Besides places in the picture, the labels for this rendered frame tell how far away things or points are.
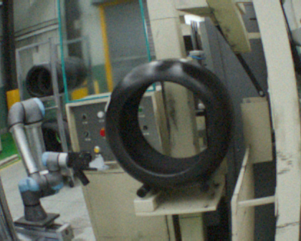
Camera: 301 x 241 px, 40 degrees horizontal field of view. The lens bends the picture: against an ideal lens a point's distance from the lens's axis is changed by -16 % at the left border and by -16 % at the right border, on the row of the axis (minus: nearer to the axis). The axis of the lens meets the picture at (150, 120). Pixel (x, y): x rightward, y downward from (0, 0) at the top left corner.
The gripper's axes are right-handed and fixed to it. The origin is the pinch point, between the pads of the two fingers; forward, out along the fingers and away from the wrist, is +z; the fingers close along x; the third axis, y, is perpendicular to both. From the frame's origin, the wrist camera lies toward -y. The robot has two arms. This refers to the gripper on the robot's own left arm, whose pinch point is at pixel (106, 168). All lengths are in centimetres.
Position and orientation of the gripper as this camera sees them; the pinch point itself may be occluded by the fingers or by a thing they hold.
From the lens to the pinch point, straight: 220.5
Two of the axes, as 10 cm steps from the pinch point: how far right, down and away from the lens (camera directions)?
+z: 9.7, 0.2, -2.6
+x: 2.6, -1.7, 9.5
